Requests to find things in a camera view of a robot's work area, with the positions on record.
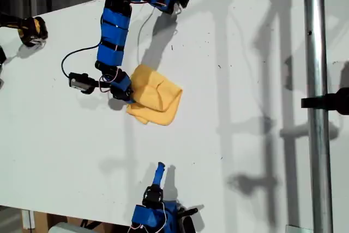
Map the yellow microfibre towel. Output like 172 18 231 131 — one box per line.
125 64 183 127

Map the white box under table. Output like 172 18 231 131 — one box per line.
48 222 82 233

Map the black clamp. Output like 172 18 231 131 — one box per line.
300 87 349 115

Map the camera black stalk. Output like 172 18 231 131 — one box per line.
87 79 104 93

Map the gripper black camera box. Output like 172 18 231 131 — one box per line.
68 72 92 94
178 207 199 233

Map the camera black cable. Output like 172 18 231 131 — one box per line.
61 43 103 78

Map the white table leg bracket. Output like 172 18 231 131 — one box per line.
21 210 35 230

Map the steel post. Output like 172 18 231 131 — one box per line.
302 0 335 233

